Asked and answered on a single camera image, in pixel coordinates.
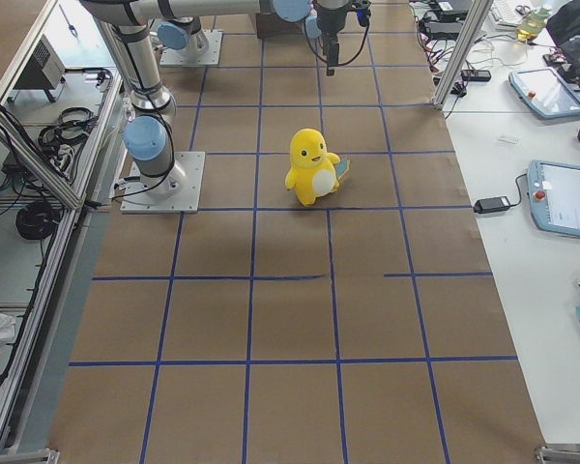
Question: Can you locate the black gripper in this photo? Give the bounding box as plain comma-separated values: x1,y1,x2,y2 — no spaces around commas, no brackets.
315,0,371,76

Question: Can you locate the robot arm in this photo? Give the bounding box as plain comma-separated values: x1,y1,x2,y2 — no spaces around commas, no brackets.
82,1,371,214
151,16,209,55

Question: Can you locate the yellow plush toy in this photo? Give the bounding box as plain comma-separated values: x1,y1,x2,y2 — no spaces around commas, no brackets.
284,129,341,206

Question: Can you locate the yellow liquid bottle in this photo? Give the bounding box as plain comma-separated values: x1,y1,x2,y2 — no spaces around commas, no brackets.
515,3,553,43

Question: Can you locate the black power adapter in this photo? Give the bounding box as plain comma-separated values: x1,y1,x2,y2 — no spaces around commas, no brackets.
473,196,511,215

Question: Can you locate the far teach pendant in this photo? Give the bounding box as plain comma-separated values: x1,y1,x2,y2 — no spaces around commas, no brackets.
508,68,580,120

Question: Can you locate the teach pendant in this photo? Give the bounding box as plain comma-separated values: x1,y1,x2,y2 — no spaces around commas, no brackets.
527,159,580,238
508,68,580,120

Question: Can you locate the brown paper table cover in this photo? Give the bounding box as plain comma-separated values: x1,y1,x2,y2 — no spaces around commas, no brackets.
48,1,541,463

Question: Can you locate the near teach pendant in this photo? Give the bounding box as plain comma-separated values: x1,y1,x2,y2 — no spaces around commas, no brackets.
527,159,580,238

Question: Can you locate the aluminium side rack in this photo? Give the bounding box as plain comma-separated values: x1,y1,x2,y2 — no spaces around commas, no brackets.
0,1,122,451

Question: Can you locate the grey control box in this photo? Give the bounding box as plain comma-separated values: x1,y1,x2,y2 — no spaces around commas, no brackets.
14,35,66,102

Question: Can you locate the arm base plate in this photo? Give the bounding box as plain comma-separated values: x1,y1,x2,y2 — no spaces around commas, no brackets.
120,151,206,214
158,23,222,67

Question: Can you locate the aluminium frame post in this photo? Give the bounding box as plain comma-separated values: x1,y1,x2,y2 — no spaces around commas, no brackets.
432,0,492,109

